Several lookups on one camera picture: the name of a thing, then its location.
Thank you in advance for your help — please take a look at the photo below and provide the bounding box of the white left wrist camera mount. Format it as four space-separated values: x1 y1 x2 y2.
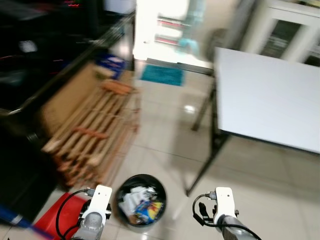
80 184 114 226

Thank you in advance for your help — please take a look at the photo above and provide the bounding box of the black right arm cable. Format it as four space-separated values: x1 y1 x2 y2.
192 192 217 227

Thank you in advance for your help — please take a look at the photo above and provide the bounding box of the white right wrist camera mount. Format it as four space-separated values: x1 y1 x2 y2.
213 187 236 224

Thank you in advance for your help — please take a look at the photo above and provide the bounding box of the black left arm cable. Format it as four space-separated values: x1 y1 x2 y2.
54 188 97 240

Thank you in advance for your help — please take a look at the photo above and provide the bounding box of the blue cardboard box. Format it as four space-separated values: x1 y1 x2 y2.
95 53 126 79

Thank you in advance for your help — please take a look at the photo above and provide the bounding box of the black round rubbish bin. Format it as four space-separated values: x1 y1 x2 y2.
115 173 168 229

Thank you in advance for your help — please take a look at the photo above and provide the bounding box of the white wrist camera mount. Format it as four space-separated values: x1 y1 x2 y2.
213 187 236 224
80 184 114 226

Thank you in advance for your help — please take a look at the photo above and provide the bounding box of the red plastic dustpan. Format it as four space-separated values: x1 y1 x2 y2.
32 192 90 239

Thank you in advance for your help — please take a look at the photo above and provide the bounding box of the teal door mat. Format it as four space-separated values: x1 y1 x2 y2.
139 63 185 87

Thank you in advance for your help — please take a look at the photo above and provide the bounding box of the black desk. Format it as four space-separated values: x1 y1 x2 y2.
0 0 136 117

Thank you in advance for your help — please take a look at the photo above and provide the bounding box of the white cabinet with glass doors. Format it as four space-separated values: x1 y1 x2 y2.
240 0 320 67

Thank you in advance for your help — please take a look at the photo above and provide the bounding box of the crumpled white paper trash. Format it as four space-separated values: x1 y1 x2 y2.
120 186 158 218

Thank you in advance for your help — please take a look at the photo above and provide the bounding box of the folding wooden rack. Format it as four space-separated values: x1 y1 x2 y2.
42 79 142 189

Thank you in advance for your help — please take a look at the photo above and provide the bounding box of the brown cardboard sheet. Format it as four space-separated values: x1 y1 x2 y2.
39 62 117 132

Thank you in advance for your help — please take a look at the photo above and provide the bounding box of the blue yellow snack bag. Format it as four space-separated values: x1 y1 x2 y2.
132 200 165 225

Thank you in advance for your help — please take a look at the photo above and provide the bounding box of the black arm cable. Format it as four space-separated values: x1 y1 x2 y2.
192 192 217 227
54 188 97 240

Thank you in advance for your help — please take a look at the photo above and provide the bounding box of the white table with black legs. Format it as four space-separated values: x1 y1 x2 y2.
185 47 320 197

